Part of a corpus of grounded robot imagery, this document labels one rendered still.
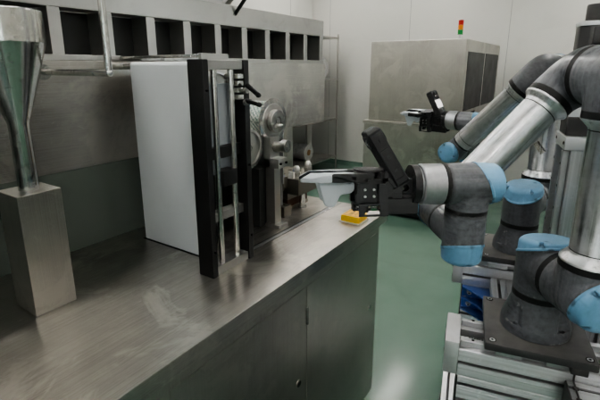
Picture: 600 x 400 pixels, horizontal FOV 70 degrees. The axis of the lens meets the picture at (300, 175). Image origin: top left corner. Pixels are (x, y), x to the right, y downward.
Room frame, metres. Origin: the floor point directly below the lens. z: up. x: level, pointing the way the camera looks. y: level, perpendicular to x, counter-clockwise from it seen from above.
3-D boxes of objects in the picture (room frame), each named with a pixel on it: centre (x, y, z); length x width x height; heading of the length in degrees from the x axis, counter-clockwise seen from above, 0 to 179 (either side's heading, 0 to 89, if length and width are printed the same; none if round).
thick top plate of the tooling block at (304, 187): (1.66, 0.13, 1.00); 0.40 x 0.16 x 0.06; 56
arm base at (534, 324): (0.91, -0.56, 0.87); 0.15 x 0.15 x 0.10
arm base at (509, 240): (1.37, -0.74, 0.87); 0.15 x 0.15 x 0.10
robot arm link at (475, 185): (0.76, -0.31, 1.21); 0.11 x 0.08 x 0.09; 94
